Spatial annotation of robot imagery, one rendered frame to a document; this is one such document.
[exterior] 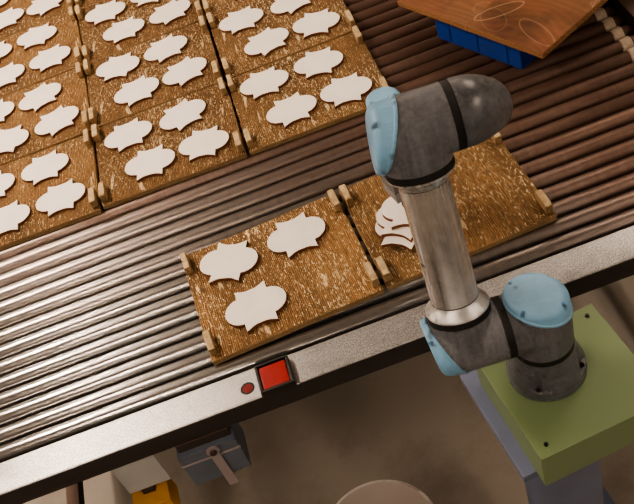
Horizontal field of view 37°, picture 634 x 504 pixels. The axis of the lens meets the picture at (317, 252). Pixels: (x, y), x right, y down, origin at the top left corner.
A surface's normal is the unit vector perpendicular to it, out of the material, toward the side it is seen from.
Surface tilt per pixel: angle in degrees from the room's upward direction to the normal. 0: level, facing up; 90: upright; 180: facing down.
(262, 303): 0
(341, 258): 0
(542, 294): 9
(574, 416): 2
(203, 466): 90
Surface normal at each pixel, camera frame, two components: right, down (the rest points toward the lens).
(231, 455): 0.24, 0.67
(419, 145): 0.11, 0.46
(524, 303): -0.12, -0.71
